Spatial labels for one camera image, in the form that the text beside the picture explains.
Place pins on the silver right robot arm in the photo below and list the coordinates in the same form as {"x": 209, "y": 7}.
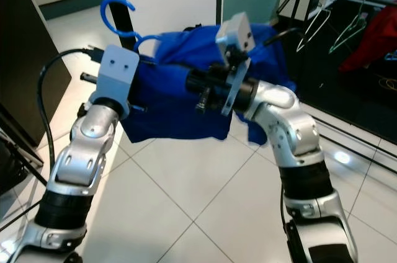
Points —
{"x": 291, "y": 133}

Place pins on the red garment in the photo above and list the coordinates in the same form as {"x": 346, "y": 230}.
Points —
{"x": 372, "y": 36}

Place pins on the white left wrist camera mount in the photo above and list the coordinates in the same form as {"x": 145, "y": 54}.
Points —
{"x": 118, "y": 74}

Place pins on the royal blue shirt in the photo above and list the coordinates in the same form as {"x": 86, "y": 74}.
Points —
{"x": 161, "y": 108}

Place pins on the green plastic hanger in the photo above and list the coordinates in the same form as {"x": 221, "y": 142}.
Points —
{"x": 347, "y": 35}

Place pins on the blue plastic hanger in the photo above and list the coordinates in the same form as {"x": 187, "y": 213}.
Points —
{"x": 102, "y": 12}

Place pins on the dark brown panel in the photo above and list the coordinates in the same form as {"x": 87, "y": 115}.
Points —
{"x": 31, "y": 52}

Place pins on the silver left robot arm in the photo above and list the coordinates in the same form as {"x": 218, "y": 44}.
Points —
{"x": 77, "y": 164}

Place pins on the black metal stand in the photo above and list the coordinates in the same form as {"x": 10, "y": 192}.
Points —
{"x": 12, "y": 164}

